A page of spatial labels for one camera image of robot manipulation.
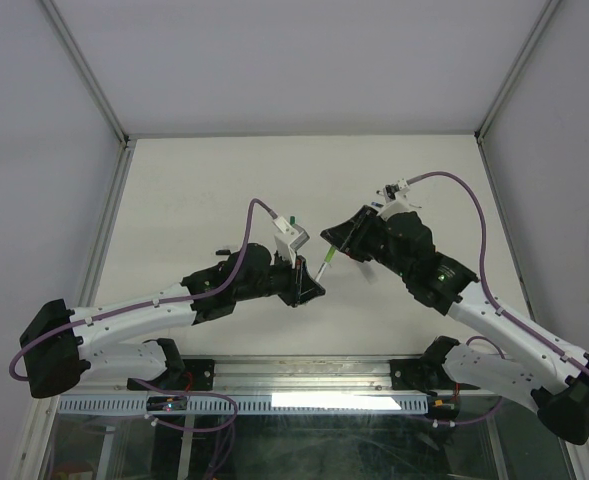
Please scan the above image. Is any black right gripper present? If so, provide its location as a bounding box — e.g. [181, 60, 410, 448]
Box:
[319, 206, 412, 281]

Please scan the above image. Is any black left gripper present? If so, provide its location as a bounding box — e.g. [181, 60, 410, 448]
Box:
[235, 249, 324, 307]

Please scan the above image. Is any white pen green end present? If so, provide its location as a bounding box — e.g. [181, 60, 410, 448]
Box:
[315, 246, 336, 283]

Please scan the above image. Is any orange capped grey highlighter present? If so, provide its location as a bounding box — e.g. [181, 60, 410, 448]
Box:
[359, 263, 377, 284]

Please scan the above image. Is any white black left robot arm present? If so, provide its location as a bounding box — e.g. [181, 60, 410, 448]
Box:
[10, 243, 325, 399]

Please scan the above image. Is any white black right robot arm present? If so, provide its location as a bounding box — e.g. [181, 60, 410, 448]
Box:
[321, 206, 589, 445]

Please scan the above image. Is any small circuit board left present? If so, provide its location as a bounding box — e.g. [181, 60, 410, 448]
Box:
[146, 395, 189, 413]

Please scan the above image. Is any small circuit board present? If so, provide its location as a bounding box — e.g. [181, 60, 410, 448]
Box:
[146, 395, 189, 413]
[426, 398, 460, 421]

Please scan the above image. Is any small circuit board right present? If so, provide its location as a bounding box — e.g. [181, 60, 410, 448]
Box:
[426, 398, 460, 421]

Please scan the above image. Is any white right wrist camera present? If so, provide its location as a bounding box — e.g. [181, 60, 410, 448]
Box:
[377, 179, 417, 220]

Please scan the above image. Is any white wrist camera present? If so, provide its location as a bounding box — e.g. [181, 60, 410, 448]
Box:
[377, 179, 417, 220]
[273, 216, 309, 267]

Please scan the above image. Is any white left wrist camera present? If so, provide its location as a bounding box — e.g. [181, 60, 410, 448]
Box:
[273, 216, 309, 267]

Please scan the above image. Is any aluminium table edge rail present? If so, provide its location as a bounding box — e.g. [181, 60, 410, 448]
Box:
[41, 354, 575, 401]

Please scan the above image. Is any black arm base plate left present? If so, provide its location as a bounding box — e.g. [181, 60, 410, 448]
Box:
[146, 358, 216, 392]

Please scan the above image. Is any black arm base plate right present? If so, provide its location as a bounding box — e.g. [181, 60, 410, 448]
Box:
[389, 358, 455, 395]

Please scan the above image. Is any white slotted cable duct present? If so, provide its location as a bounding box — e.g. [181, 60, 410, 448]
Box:
[58, 392, 428, 416]

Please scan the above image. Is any right aluminium frame post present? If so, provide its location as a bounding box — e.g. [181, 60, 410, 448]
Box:
[475, 0, 565, 144]

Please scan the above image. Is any aluminium frame post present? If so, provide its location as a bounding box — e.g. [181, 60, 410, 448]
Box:
[475, 0, 565, 144]
[37, 0, 129, 147]

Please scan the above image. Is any left aluminium frame post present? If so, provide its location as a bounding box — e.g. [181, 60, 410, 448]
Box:
[37, 0, 129, 147]

